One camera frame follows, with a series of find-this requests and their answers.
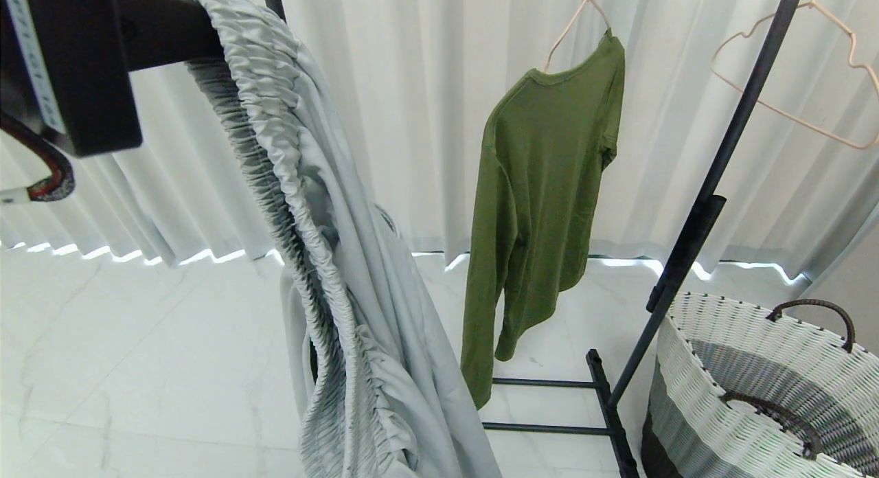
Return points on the white curtain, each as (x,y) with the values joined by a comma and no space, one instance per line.
(412,121)

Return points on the white laundry basket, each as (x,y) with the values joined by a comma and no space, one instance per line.
(721,354)

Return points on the pale grey shorts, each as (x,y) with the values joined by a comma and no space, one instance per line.
(357,292)

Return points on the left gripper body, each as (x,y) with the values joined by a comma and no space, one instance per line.
(82,73)

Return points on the pink clothes hanger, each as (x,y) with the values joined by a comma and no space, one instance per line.
(810,124)
(570,25)

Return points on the black clothes rack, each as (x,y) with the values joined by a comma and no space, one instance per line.
(700,231)

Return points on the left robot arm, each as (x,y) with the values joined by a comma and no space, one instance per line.
(55,183)

